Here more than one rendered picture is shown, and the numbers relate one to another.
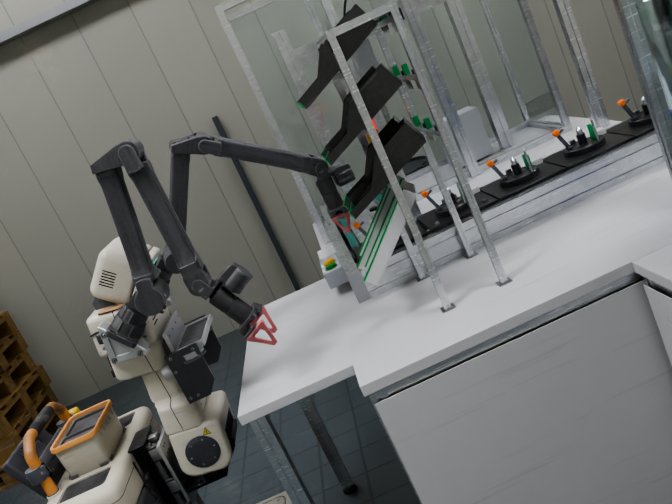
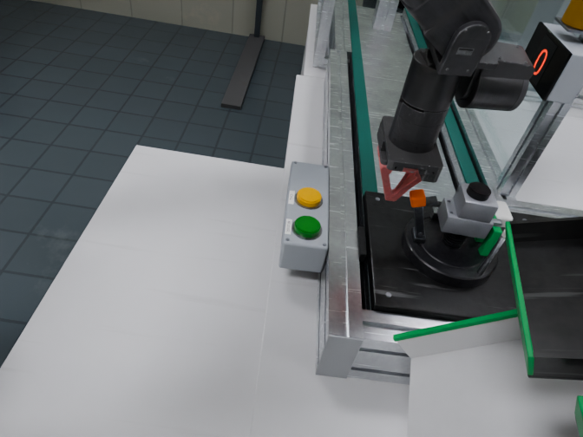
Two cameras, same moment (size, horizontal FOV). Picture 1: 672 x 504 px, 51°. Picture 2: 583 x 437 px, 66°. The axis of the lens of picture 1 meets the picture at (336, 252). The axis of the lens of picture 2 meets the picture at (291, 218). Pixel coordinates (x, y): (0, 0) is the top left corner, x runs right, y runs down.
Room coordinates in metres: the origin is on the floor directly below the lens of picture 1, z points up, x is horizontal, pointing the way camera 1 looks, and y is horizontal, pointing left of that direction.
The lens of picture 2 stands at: (1.88, 0.09, 1.44)
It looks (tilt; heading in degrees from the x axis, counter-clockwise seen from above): 43 degrees down; 356
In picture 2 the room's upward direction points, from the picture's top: 10 degrees clockwise
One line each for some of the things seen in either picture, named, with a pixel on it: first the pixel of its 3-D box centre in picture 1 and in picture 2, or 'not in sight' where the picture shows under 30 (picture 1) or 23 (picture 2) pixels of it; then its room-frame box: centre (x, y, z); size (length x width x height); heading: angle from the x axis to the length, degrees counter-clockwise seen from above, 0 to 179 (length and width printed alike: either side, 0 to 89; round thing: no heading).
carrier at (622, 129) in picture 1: (646, 107); not in sight; (2.35, -1.17, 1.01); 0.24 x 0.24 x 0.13; 0
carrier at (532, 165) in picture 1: (516, 167); not in sight; (2.36, -0.68, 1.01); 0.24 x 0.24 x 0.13; 0
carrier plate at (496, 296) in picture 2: (388, 242); (444, 255); (2.36, -0.18, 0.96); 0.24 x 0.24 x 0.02; 0
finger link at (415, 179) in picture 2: (342, 219); (398, 167); (2.37, -0.07, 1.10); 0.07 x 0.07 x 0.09; 0
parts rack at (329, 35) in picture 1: (408, 157); not in sight; (2.00, -0.30, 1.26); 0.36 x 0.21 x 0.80; 0
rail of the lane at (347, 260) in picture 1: (345, 254); (338, 160); (2.64, -0.03, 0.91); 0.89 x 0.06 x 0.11; 0
